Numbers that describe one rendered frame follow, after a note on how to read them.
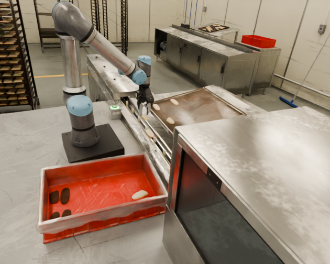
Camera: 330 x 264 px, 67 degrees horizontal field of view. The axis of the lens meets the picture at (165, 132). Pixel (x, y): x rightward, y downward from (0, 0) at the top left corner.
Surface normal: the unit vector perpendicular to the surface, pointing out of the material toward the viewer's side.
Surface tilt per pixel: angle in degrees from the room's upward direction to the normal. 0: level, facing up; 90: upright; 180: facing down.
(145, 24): 90
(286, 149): 0
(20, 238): 0
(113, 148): 4
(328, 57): 90
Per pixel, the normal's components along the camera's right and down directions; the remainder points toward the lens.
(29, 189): 0.07, -0.87
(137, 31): 0.41, 0.47
